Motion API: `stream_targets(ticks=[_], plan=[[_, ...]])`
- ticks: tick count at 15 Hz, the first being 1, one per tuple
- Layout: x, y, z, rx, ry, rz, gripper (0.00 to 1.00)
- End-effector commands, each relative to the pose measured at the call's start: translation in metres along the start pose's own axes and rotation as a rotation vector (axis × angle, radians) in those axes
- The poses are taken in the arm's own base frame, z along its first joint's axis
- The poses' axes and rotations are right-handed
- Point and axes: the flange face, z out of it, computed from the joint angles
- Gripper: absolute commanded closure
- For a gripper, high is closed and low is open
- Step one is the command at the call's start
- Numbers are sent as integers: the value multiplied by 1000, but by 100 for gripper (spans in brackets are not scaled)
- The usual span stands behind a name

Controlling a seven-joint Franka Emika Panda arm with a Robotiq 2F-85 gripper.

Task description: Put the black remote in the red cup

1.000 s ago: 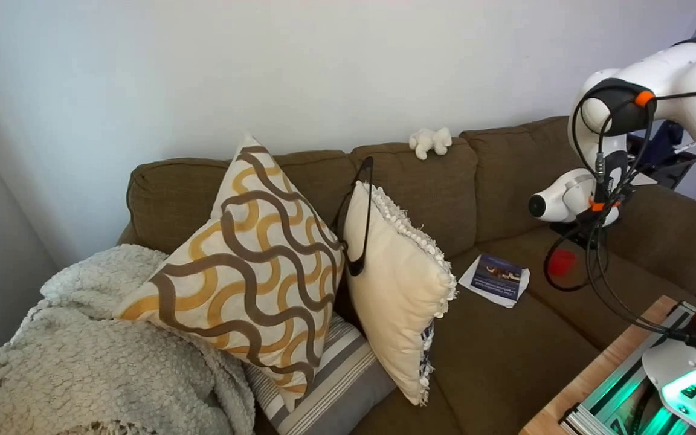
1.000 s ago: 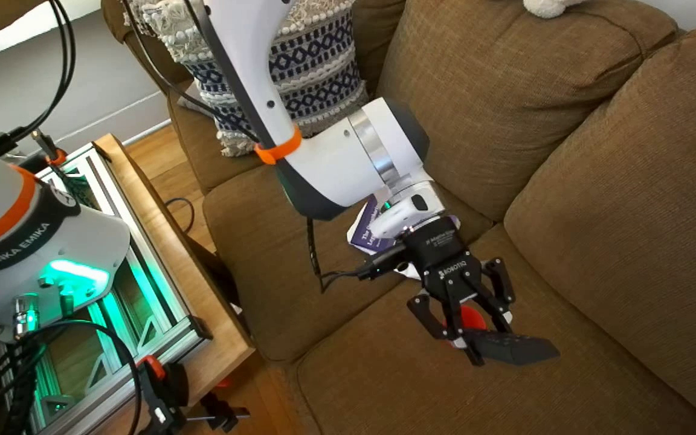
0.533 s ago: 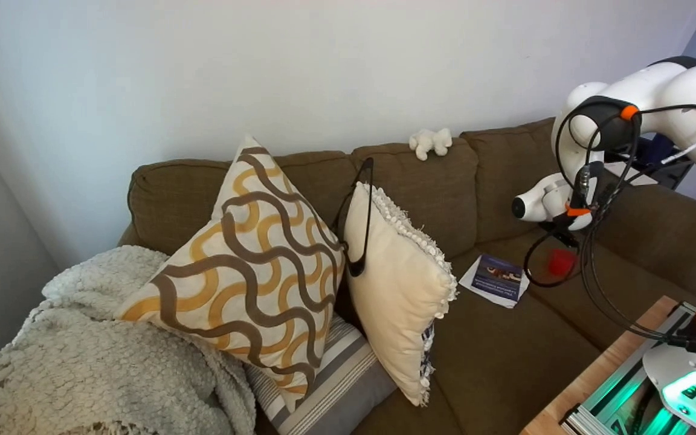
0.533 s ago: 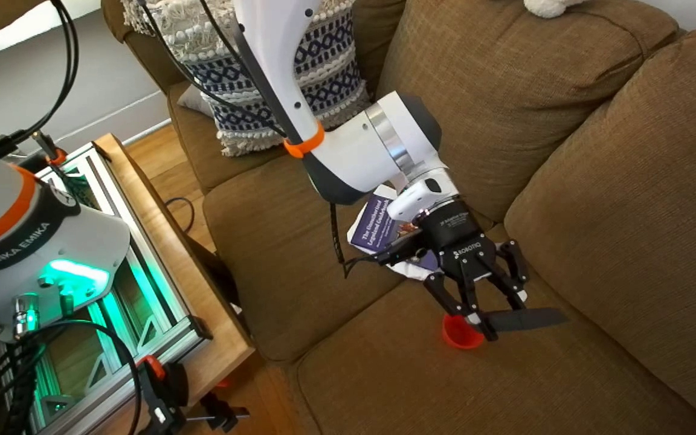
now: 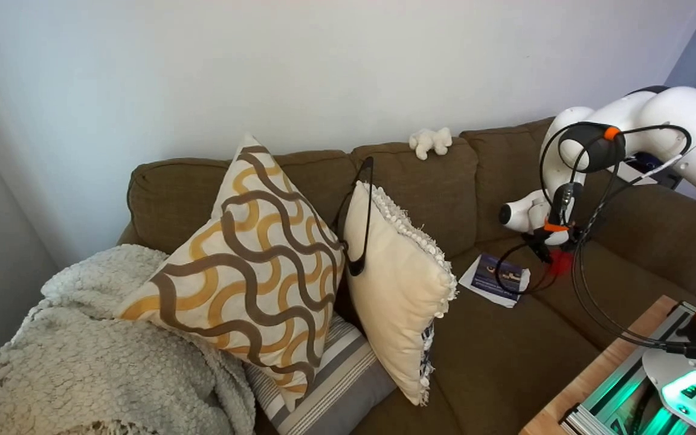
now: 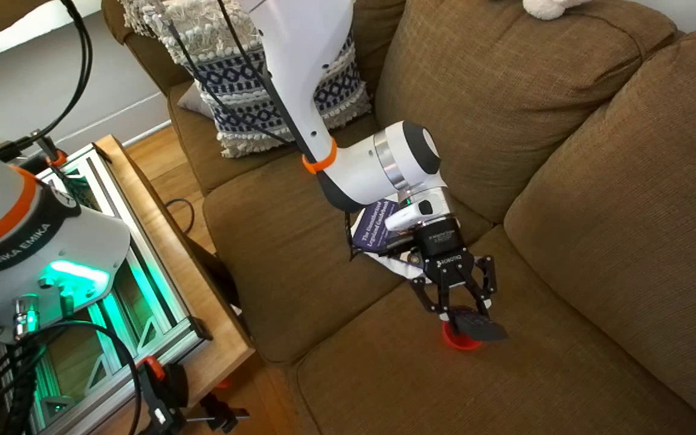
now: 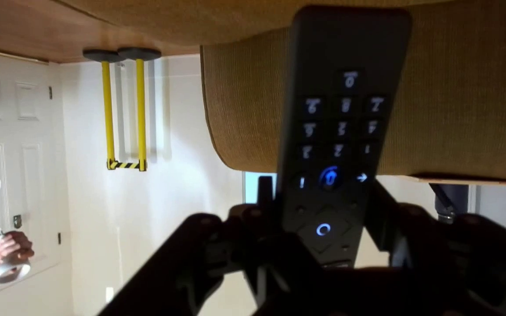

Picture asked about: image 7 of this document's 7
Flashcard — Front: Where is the person's hand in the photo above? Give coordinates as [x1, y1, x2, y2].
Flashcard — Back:
[0, 229, 35, 264]

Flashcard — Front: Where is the yellow black stand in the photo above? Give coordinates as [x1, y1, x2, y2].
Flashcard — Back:
[83, 45, 163, 173]

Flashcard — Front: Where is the brown fabric sofa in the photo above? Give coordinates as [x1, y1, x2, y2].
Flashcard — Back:
[58, 0, 506, 185]

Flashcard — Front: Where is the white panel door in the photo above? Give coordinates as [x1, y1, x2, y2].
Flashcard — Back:
[0, 45, 70, 305]

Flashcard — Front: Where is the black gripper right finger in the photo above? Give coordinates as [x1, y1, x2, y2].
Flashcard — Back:
[357, 180, 506, 316]

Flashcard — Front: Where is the white VR controller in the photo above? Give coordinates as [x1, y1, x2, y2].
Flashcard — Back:
[0, 177, 33, 287]

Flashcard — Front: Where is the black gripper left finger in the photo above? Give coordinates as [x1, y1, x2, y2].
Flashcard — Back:
[97, 175, 302, 316]

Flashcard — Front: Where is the black remote control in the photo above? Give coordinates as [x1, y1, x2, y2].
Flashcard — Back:
[276, 5, 415, 270]

